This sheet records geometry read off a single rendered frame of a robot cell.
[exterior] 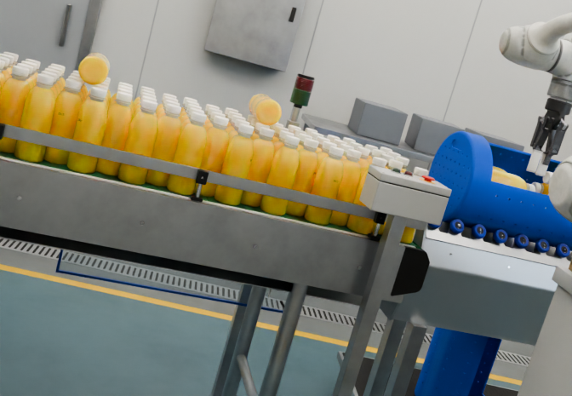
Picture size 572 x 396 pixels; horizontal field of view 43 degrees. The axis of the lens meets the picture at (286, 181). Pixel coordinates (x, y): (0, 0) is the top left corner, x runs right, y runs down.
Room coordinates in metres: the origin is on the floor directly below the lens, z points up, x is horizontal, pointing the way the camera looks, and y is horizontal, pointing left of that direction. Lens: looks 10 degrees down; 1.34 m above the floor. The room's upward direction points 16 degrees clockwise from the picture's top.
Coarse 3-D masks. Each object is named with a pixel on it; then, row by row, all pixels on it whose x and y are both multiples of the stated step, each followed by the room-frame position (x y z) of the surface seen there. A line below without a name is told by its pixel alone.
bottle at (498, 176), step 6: (492, 174) 2.15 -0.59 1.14; (498, 174) 2.16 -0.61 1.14; (504, 174) 2.17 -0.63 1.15; (510, 174) 2.19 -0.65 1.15; (492, 180) 2.15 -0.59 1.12; (498, 180) 2.15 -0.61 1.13; (504, 180) 2.16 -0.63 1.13; (510, 180) 2.17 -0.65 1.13; (516, 180) 2.18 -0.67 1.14; (522, 180) 2.19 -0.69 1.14; (516, 186) 2.17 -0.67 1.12; (522, 186) 2.18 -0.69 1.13; (528, 186) 2.20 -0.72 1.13
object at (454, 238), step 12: (432, 228) 2.09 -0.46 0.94; (444, 240) 2.09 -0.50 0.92; (456, 240) 2.10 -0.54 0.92; (468, 240) 2.12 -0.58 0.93; (480, 240) 2.13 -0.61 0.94; (492, 240) 2.15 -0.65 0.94; (492, 252) 2.13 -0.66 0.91; (504, 252) 2.14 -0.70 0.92; (516, 252) 2.16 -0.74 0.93; (528, 252) 2.17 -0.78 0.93; (540, 252) 2.19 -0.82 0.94; (552, 264) 2.18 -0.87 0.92; (564, 264) 2.20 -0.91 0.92
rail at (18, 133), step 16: (16, 128) 1.69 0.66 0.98; (48, 144) 1.71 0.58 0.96; (64, 144) 1.72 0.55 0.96; (80, 144) 1.73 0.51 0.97; (112, 160) 1.75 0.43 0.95; (128, 160) 1.76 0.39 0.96; (144, 160) 1.77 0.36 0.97; (160, 160) 1.78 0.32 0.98; (192, 176) 1.80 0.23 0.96; (208, 176) 1.81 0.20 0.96; (224, 176) 1.82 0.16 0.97; (256, 192) 1.85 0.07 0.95; (272, 192) 1.86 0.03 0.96; (288, 192) 1.87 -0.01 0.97; (304, 192) 1.88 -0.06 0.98; (336, 208) 1.90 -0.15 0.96; (352, 208) 1.92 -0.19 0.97; (368, 208) 1.93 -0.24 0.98; (416, 224) 1.97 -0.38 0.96
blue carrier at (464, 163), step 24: (456, 144) 2.22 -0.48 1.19; (480, 144) 2.14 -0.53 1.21; (432, 168) 2.32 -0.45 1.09; (456, 168) 2.17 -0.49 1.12; (480, 168) 2.09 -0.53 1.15; (504, 168) 2.39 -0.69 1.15; (552, 168) 2.40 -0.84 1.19; (456, 192) 2.12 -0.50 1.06; (480, 192) 2.08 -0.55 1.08; (504, 192) 2.10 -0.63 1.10; (528, 192) 2.12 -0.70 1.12; (456, 216) 2.11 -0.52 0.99; (480, 216) 2.11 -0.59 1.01; (504, 216) 2.12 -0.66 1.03; (528, 216) 2.13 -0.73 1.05; (552, 216) 2.15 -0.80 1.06; (552, 240) 2.21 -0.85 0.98
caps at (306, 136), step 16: (0, 64) 1.77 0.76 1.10; (32, 64) 1.89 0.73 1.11; (48, 80) 1.73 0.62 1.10; (80, 80) 1.85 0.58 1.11; (128, 96) 1.81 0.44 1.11; (144, 96) 1.87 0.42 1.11; (176, 112) 1.84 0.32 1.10; (192, 112) 1.83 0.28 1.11; (208, 112) 2.03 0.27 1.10; (240, 128) 1.86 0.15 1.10; (256, 128) 1.99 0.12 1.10; (272, 128) 2.10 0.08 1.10; (288, 128) 2.17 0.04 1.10; (304, 144) 1.95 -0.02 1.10
